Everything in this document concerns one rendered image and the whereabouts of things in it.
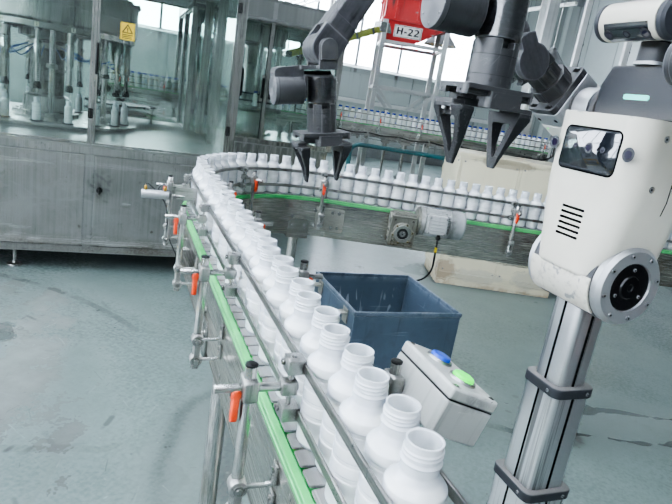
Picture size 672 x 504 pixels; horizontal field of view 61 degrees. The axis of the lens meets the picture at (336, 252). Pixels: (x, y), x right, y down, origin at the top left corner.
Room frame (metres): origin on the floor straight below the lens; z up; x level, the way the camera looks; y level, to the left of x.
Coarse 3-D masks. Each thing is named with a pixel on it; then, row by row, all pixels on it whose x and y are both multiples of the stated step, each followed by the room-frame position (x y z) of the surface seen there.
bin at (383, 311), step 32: (320, 288) 1.55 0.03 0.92; (352, 288) 1.65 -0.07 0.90; (384, 288) 1.69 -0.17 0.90; (416, 288) 1.66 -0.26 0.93; (352, 320) 1.33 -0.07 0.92; (384, 320) 1.35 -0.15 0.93; (416, 320) 1.39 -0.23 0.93; (448, 320) 1.42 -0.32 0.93; (384, 352) 1.36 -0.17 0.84; (448, 352) 1.43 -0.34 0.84
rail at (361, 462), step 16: (256, 288) 0.93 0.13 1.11; (240, 304) 1.03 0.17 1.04; (256, 336) 0.90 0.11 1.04; (288, 336) 0.74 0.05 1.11; (272, 368) 0.79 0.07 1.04; (304, 368) 0.66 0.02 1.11; (320, 400) 0.60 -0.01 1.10; (336, 416) 0.55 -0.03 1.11; (304, 432) 0.63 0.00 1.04; (352, 448) 0.51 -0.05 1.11; (320, 464) 0.57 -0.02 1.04; (368, 464) 0.48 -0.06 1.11; (368, 480) 0.47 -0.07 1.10; (448, 480) 0.47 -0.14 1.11; (336, 496) 0.52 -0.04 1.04; (384, 496) 0.44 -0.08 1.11
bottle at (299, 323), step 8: (296, 296) 0.78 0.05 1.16; (304, 296) 0.80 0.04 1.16; (312, 296) 0.80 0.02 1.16; (320, 296) 0.79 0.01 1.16; (296, 304) 0.77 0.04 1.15; (304, 304) 0.77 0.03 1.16; (312, 304) 0.77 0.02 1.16; (320, 304) 0.79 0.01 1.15; (296, 312) 0.77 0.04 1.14; (304, 312) 0.76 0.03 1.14; (312, 312) 0.77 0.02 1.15; (288, 320) 0.77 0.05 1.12; (296, 320) 0.77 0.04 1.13; (304, 320) 0.76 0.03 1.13; (288, 328) 0.76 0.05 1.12; (296, 328) 0.76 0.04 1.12; (304, 328) 0.76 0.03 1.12; (296, 336) 0.75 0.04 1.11; (296, 344) 0.75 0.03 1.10; (280, 352) 0.78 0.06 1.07; (288, 352) 0.76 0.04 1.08; (280, 360) 0.77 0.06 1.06; (280, 368) 0.77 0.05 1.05
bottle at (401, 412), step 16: (400, 400) 0.53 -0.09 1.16; (416, 400) 0.52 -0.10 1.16; (384, 416) 0.51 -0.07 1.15; (400, 416) 0.49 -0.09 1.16; (416, 416) 0.50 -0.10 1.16; (384, 432) 0.50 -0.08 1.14; (400, 432) 0.49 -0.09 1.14; (368, 448) 0.50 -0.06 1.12; (384, 448) 0.49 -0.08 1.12; (400, 448) 0.49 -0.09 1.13; (384, 464) 0.48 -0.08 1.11; (368, 496) 0.49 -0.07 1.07
